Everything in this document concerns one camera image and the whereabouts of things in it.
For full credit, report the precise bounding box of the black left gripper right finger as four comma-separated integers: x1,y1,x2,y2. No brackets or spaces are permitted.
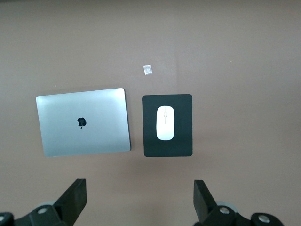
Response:
193,179,284,226

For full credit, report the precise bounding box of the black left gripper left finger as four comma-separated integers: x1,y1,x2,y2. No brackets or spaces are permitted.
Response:
0,178,88,226

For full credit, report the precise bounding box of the white computer mouse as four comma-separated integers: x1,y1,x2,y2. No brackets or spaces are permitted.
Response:
156,105,175,141

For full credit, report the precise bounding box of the black mouse pad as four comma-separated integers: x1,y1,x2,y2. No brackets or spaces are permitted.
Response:
142,94,194,158

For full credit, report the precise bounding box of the silver apple laptop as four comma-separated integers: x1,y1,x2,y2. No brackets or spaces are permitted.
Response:
35,88,132,158

